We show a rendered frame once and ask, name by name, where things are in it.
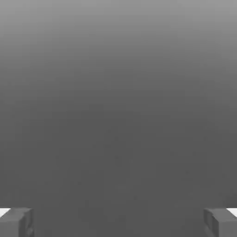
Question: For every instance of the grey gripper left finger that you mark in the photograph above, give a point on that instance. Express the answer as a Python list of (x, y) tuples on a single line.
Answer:
[(14, 223)]

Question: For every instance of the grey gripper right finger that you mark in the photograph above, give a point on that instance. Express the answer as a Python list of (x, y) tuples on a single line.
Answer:
[(222, 223)]

